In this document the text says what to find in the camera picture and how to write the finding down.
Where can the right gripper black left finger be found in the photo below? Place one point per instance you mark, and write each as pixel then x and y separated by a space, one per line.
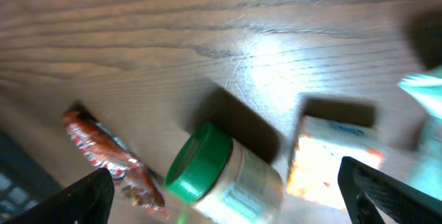
pixel 88 201

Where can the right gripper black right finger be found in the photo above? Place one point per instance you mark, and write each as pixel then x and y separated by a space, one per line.
pixel 367 191

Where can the red chocolate bar wrapper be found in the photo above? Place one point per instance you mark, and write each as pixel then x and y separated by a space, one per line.
pixel 104 149

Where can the green tissue wipes pack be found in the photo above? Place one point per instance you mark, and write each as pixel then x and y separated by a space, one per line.
pixel 425 88

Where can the green lid jar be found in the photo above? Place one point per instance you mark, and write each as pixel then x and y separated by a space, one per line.
pixel 223 180

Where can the grey plastic basket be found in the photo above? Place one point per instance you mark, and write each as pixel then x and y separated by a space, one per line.
pixel 24 183

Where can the small orange carton box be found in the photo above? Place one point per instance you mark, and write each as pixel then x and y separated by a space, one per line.
pixel 319 148

